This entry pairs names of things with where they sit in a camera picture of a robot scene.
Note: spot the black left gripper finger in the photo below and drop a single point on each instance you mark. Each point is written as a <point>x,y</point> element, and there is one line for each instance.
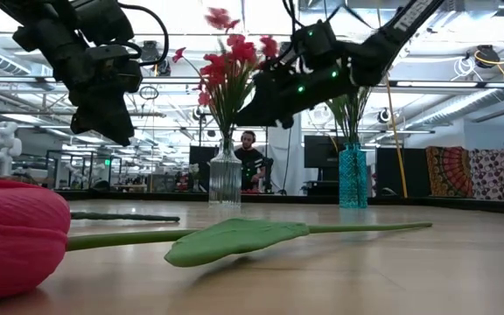
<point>90,120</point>
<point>121,122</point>

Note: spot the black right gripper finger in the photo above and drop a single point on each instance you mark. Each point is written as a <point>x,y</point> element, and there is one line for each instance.
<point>258,114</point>
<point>263,89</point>

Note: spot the red blossom grass spray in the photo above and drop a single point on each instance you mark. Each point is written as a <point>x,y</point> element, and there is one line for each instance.
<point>230,100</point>

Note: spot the red blossom branch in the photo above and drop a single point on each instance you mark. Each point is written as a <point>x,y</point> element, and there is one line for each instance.
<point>219,18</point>

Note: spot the red artificial tulip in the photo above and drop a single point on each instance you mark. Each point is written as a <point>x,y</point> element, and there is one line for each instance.
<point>16,236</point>

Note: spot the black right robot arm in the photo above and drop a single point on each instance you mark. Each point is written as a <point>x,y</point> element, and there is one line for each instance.
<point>409,22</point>

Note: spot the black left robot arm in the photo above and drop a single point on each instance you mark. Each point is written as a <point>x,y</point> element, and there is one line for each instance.
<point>42,26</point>

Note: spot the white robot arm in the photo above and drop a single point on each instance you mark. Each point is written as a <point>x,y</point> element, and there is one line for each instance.
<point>4,144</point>

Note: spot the clear glass vase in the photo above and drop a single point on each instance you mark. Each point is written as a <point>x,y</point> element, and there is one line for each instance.
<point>225,175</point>

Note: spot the teal glass vase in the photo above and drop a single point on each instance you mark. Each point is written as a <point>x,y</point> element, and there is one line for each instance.
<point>353,175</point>

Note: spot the person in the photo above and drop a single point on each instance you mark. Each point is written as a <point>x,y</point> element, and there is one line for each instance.
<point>249,162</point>

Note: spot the black monitor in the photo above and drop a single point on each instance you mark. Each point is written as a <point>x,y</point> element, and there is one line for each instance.
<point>322,151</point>

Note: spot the black partition panel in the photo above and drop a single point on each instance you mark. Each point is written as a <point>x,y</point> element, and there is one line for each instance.
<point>199,166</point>
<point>401,172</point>

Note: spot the orange patterned cloth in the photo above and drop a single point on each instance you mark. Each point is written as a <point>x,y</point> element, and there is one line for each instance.
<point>449,172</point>

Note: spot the white purple patterned cloth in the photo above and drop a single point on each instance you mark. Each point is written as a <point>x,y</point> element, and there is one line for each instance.
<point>499,175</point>

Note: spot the black aluminium table frame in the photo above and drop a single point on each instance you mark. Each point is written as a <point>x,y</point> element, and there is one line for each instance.
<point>453,203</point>

